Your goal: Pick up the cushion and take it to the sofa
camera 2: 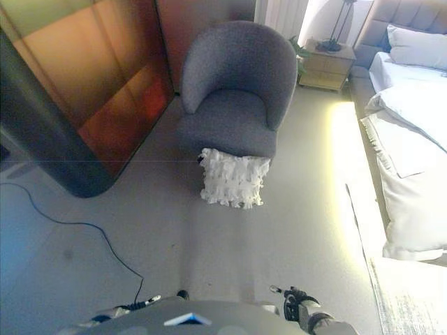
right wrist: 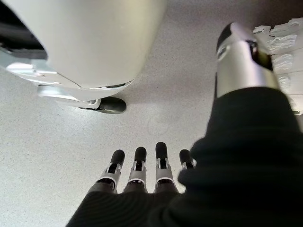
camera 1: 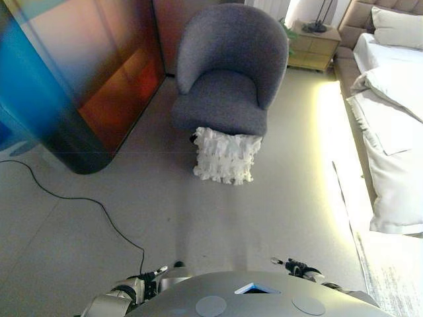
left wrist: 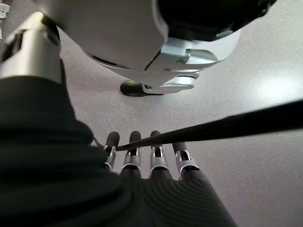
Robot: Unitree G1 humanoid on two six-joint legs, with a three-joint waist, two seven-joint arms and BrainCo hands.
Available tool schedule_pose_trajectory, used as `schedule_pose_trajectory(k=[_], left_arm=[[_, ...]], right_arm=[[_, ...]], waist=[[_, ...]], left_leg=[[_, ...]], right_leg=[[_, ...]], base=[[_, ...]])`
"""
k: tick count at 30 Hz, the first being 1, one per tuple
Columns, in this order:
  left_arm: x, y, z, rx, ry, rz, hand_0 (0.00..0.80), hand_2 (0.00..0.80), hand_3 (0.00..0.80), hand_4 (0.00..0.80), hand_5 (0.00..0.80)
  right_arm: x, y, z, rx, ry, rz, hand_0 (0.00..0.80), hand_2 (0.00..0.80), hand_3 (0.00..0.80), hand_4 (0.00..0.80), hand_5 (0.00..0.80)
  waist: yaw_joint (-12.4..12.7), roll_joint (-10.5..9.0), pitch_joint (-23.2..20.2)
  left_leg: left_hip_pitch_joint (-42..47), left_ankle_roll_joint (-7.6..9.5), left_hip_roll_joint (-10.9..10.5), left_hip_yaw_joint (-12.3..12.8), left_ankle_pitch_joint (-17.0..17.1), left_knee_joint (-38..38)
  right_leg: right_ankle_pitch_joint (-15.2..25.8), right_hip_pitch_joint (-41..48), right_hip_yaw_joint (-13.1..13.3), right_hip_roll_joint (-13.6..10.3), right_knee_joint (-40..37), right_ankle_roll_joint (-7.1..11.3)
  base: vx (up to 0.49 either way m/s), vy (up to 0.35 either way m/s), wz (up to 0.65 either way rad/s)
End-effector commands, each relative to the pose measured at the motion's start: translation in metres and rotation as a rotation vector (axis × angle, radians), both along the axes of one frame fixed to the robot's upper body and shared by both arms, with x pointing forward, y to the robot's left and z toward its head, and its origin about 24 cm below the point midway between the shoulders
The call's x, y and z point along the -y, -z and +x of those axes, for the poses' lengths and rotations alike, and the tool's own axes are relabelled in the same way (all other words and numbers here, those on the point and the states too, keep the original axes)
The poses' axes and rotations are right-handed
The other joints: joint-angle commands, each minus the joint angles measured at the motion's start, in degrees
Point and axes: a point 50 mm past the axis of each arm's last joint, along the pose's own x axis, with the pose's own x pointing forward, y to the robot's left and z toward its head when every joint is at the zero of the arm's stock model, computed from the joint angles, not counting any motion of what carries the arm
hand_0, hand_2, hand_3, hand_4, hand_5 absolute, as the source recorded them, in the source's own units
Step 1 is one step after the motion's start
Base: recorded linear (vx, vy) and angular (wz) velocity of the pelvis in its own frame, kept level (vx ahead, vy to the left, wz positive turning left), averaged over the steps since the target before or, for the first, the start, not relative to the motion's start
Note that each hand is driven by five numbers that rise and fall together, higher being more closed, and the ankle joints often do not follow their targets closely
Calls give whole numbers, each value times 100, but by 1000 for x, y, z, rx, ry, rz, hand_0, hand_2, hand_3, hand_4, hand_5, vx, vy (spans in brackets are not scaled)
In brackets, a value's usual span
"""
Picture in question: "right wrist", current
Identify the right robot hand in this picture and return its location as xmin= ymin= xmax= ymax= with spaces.
xmin=66 ymin=22 xmax=303 ymax=227

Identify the white fringed cushion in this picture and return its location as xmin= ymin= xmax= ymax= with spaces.
xmin=252 ymin=20 xmax=303 ymax=114

